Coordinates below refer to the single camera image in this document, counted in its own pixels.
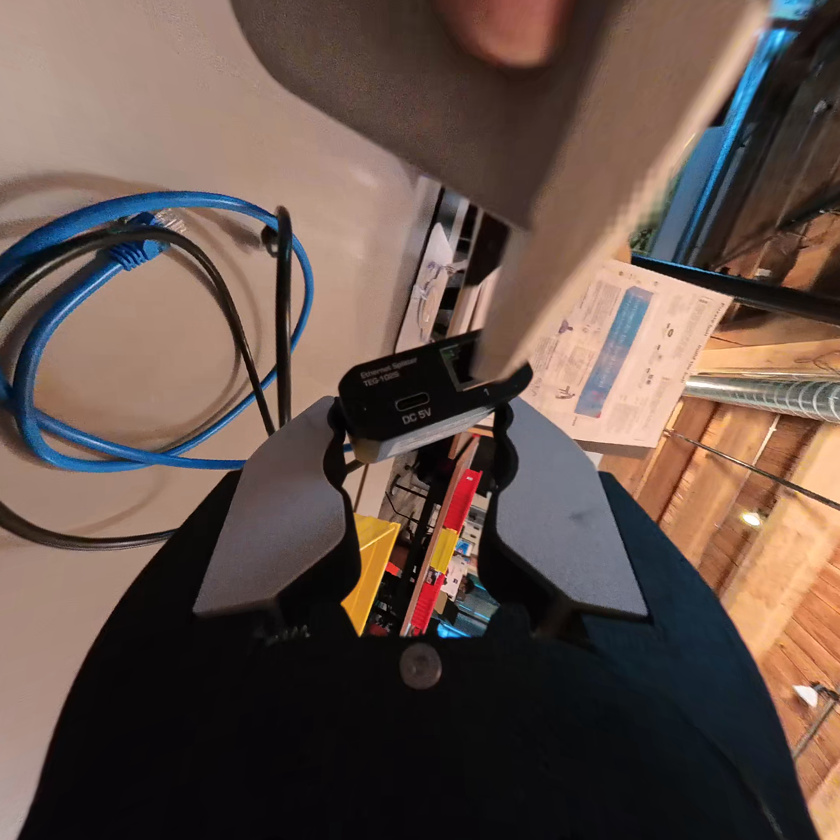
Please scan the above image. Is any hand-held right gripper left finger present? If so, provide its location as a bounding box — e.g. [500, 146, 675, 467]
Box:
[192, 395, 363, 618]

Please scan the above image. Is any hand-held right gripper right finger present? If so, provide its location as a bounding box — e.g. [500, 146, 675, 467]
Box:
[476, 397, 652, 621]

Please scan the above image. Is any black ethernet splitter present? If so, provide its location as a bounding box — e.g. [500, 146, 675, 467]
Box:
[338, 328, 534, 463]

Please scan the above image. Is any black cable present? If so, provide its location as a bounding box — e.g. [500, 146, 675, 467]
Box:
[0, 205, 296, 551]

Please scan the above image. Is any person's left hand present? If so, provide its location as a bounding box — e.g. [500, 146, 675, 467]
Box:
[436, 0, 577, 70]

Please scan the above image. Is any red storage bin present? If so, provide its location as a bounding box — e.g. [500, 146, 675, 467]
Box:
[420, 467, 485, 631]

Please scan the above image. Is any yellow storage bin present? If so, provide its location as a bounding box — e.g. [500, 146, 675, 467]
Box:
[341, 513, 401, 637]

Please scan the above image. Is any printed instruction board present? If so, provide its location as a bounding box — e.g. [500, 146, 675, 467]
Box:
[525, 259, 732, 454]

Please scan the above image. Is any white printed sheet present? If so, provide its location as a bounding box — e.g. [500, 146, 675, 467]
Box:
[397, 223, 473, 349]

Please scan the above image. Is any white track spotlight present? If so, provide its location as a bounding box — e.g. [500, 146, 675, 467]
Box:
[791, 682, 840, 713]

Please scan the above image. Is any metal column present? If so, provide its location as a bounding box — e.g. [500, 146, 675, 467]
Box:
[646, 0, 815, 263]

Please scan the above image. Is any silver ceiling duct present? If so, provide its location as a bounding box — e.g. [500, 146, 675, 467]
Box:
[682, 371, 840, 424]

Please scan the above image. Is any blue ethernet cable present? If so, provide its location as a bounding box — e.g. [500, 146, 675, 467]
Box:
[0, 190, 355, 473]

